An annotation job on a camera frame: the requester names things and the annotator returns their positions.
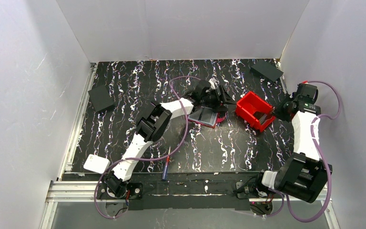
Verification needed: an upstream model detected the red leather card holder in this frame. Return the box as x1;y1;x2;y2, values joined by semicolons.
188;107;226;128

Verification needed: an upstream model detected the red plastic bin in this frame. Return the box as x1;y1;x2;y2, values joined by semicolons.
235;91;276;132

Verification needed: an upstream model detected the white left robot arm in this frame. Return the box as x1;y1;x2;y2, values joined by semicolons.
102;79;235;198

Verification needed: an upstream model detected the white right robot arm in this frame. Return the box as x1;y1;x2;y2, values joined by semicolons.
259;83;328;203

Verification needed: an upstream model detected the stack of black cards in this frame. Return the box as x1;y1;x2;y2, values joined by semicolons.
254;111;273;125

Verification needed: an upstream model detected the white card near left base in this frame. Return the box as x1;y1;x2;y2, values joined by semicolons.
83;154;110;174

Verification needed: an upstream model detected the black block far right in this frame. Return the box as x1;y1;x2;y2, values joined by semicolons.
250;60;284;82

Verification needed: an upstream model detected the black block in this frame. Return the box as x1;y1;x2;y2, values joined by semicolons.
250;60;284;82
88;85;114;113

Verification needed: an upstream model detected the blue red screwdriver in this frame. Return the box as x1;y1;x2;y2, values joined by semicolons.
162;147;171;181

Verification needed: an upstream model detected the black block far left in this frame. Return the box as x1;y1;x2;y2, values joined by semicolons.
88;85;114;113

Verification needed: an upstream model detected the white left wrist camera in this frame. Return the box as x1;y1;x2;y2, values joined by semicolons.
208;78;218;91

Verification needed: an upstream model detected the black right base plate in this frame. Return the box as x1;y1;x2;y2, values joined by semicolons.
234;180;284;202

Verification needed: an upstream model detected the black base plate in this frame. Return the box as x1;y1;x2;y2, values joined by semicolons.
234;180;284;202
96;183;143;200

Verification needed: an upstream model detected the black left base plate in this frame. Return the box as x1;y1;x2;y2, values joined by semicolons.
96;183;143;200

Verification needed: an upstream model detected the aluminium left side rail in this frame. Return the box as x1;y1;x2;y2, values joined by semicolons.
57;62;98;181

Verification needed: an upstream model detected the aluminium front rail frame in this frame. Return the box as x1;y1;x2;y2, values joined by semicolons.
40;179;339;229

